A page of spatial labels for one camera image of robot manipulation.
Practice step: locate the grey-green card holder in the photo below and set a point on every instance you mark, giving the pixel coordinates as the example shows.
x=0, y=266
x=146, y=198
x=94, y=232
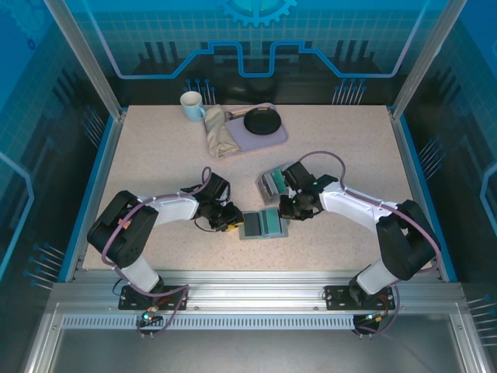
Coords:
x=284, y=230

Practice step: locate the black credit card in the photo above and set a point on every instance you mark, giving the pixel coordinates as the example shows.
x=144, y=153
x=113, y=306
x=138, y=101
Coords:
x=252, y=224

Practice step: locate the teal credit card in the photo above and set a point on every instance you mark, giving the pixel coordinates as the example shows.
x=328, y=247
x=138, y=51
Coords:
x=277, y=178
x=270, y=223

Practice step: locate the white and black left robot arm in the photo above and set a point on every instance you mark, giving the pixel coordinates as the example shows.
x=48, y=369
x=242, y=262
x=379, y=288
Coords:
x=171, y=210

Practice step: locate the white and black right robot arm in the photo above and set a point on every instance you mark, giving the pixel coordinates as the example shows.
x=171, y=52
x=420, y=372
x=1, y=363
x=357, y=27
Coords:
x=345, y=206

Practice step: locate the aluminium front beam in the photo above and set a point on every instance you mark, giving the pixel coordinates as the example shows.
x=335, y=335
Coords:
x=252, y=291

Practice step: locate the lavender tray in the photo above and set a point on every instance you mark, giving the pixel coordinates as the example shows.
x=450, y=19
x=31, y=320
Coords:
x=252, y=141

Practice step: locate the beige cloth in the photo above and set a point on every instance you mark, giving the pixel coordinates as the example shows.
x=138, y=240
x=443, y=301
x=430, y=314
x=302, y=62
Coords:
x=217, y=136

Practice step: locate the black bowl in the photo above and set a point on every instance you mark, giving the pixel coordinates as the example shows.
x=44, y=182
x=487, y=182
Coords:
x=262, y=121

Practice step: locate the light blue mug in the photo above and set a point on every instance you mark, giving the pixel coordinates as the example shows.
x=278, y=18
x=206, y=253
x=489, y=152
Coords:
x=191, y=107

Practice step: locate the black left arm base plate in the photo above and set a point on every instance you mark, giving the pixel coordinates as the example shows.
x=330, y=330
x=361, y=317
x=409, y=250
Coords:
x=174, y=297

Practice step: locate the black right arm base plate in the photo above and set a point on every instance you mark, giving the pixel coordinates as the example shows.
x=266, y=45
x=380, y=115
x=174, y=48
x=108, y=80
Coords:
x=336, y=297

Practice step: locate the aluminium side rail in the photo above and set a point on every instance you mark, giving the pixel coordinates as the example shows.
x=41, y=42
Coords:
x=105, y=167
x=412, y=167

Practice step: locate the aluminium frame post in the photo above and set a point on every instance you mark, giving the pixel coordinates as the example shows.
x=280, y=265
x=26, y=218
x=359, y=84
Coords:
x=89, y=58
x=427, y=58

